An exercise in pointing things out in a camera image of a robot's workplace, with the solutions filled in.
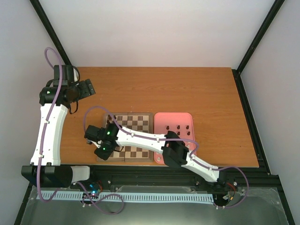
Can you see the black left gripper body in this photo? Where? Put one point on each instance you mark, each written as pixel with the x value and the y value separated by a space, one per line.
pixel 86 92

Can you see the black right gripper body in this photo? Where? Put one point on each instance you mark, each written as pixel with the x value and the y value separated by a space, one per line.
pixel 106 153

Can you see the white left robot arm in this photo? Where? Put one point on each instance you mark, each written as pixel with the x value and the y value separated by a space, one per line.
pixel 45 169

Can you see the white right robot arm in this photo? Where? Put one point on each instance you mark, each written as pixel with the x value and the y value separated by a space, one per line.
pixel 173 149

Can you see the wooden chess board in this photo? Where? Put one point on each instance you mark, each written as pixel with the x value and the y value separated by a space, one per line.
pixel 138 121

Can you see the pink plastic tray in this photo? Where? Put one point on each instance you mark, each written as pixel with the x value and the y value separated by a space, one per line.
pixel 173 119

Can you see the light blue cable duct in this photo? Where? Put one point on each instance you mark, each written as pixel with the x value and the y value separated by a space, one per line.
pixel 137 197

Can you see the black aluminium frame rail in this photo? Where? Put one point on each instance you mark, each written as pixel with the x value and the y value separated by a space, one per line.
pixel 259 200

